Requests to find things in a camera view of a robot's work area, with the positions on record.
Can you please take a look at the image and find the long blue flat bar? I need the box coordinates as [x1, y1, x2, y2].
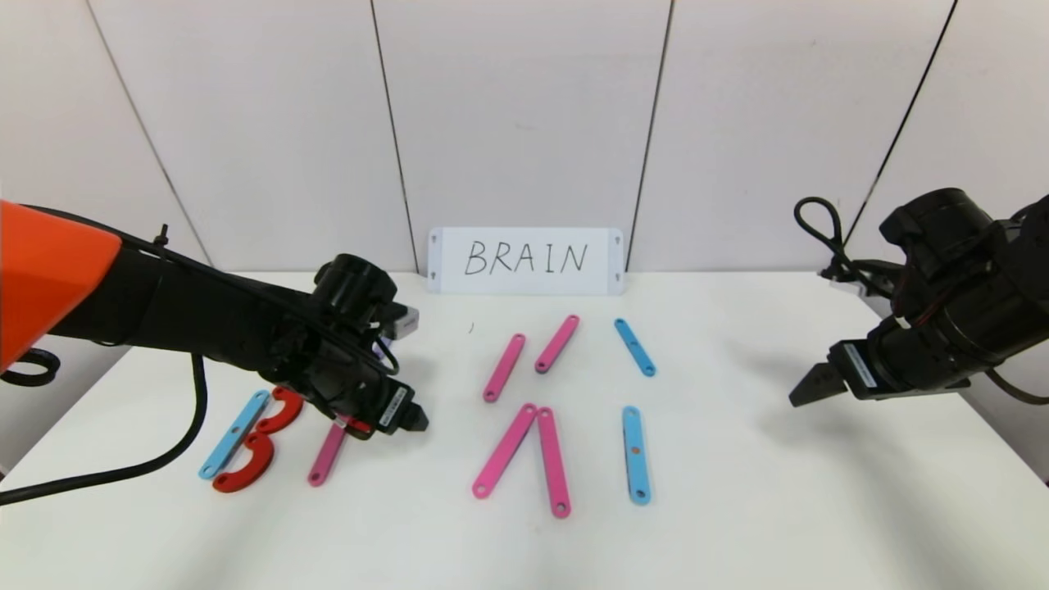
[198, 389, 271, 481]

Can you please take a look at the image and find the white BRAIN sign card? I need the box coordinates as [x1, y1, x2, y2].
[428, 227, 625, 296]

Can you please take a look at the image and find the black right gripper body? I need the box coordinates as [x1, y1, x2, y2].
[829, 315, 957, 402]

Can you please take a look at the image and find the pink bar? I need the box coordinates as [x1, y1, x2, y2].
[482, 332, 526, 403]
[308, 416, 349, 488]
[537, 407, 572, 519]
[472, 403, 538, 500]
[535, 314, 581, 374]

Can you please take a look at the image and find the blue bar with three holes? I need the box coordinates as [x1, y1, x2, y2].
[622, 406, 653, 506]

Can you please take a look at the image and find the short blue flat bar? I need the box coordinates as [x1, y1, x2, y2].
[615, 318, 656, 378]

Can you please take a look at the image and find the looped black cable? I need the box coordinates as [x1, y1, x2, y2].
[793, 197, 894, 296]

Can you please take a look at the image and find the medium red arc piece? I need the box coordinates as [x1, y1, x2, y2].
[254, 385, 304, 435]

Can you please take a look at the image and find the large red arc piece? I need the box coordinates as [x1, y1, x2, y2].
[211, 432, 275, 494]

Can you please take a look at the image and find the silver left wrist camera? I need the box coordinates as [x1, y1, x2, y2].
[381, 305, 420, 339]

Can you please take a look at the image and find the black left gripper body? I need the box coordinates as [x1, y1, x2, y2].
[334, 361, 416, 435]

